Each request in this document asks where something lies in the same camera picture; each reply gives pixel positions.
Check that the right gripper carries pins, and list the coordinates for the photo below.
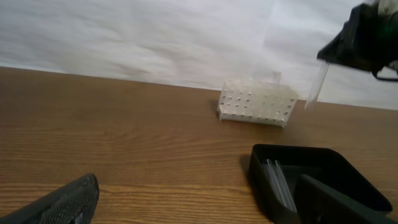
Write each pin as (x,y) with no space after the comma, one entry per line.
(363,40)

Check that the black tray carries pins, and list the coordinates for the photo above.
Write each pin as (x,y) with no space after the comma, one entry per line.
(326,158)

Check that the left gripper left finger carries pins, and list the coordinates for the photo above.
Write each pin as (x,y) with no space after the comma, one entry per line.
(62,205)

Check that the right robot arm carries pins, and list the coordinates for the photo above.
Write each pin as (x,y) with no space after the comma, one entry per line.
(390,34)

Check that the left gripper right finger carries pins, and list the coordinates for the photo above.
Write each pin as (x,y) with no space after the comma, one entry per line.
(329,205)

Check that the clear test tube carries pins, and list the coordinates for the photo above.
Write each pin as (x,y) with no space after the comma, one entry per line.
(284,183)
(317,84)
(273,182)

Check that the white test tube rack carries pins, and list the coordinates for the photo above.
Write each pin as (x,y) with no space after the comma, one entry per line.
(248,109)

